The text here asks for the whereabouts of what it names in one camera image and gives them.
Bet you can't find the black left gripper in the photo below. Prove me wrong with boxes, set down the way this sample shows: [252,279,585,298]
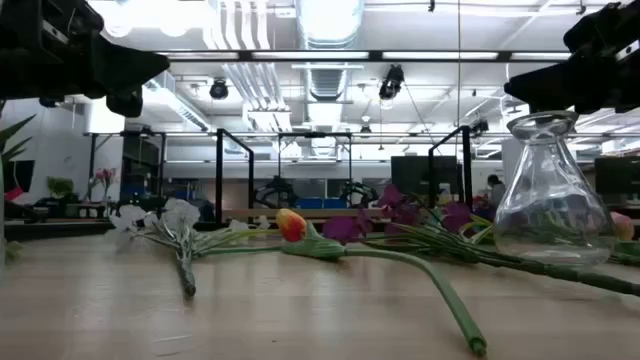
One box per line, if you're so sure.
[0,0,171,119]

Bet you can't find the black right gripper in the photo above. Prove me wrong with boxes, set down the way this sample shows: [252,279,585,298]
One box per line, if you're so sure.
[503,0,640,115]

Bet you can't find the clear glass vase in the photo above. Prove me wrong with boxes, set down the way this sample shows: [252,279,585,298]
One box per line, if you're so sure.
[492,110,617,267]

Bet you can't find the pink artificial tulip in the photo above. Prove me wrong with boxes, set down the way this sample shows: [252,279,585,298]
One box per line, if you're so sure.
[609,211,640,251]

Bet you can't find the white artificial flower bunch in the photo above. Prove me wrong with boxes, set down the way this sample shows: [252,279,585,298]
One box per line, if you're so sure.
[107,197,281,297]

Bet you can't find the yellow red artificial tulip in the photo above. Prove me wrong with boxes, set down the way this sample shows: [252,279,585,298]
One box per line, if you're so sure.
[199,208,489,357]

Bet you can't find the purple artificial flower bunch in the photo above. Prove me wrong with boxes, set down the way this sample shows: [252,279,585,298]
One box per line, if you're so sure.
[322,183,640,297]

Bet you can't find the pink flowers in vase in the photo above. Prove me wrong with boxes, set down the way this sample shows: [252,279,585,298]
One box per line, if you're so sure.
[88,167,119,204]

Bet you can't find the black metal wood shelf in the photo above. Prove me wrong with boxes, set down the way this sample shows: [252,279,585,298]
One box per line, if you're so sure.
[215,124,474,227]

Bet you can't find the black computer monitor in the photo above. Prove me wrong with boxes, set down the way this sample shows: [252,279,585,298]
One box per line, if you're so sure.
[594,157,640,197]
[390,155,459,197]
[0,159,36,194]

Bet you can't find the person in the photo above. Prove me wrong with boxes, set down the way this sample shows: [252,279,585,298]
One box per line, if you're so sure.
[486,173,507,209]

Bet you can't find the small green bushy plant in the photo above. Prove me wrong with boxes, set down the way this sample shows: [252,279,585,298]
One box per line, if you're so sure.
[47,176,76,201]

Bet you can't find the potted green artificial plant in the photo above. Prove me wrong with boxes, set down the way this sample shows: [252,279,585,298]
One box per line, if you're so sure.
[0,99,37,266]

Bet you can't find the black overhead rig bar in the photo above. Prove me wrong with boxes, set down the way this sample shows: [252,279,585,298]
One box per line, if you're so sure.
[154,49,574,63]

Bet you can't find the blue storage bins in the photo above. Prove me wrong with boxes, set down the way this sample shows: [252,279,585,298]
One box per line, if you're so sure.
[295,197,349,210]

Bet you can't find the black round ceiling camera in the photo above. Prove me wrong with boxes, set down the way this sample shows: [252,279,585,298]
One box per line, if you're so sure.
[208,77,230,101]

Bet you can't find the black metal rig frame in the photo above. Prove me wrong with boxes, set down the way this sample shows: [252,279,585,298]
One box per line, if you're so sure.
[84,130,167,211]

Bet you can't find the black table frame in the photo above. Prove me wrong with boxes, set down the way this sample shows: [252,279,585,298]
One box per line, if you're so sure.
[3,218,281,242]

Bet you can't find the black hanging camera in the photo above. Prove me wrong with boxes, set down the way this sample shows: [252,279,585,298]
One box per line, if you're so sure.
[378,63,406,101]

